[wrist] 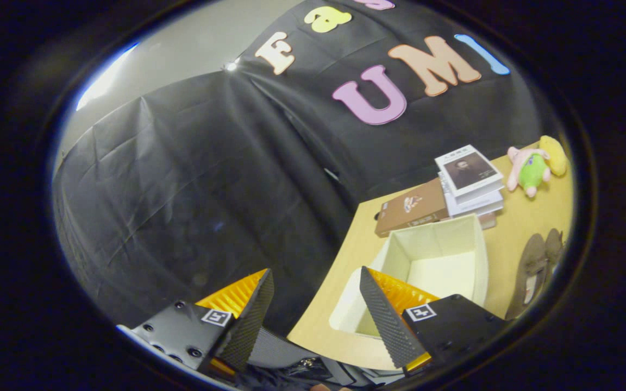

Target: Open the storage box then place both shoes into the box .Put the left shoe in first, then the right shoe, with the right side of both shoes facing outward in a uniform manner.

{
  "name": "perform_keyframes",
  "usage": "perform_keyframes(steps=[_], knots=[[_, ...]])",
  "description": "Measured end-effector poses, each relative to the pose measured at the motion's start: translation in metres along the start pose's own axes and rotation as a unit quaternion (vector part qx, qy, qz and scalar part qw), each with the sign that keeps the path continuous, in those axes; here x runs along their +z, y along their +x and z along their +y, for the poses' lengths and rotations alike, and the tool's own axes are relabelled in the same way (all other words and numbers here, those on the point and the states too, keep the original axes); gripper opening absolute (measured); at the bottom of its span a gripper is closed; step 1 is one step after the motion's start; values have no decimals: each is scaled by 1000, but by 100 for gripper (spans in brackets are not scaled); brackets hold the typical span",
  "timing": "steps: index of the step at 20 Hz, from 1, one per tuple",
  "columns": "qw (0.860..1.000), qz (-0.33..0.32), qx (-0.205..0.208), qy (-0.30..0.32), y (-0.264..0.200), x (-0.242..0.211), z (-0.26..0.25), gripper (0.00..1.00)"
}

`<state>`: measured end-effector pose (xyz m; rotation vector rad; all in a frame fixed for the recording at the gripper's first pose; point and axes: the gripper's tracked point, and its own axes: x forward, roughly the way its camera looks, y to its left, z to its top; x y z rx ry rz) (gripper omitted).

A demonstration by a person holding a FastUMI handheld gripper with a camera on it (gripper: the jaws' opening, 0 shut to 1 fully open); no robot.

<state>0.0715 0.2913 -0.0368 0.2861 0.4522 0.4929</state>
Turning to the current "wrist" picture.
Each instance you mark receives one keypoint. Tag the brown book under stack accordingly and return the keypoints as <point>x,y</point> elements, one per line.
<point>488,220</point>

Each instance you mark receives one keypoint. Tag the flat brown book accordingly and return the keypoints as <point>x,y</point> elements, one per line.
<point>405,209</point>

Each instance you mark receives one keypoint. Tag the yellow plush toy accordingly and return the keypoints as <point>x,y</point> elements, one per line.
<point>555,155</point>

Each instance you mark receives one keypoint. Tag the grey fabric storage box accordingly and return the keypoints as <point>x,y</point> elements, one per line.
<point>438,271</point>

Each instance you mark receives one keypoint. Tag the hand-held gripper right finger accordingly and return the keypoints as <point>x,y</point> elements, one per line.
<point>386,320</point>

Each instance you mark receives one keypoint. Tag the grey striped cloth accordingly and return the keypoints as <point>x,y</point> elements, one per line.
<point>275,347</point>

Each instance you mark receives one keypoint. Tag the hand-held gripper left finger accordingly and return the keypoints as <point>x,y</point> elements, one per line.
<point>250,326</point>

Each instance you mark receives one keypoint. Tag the thick white book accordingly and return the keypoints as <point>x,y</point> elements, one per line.
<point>476,203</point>

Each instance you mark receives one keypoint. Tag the pink and green plush toy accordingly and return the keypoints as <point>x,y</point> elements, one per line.
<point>533,171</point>

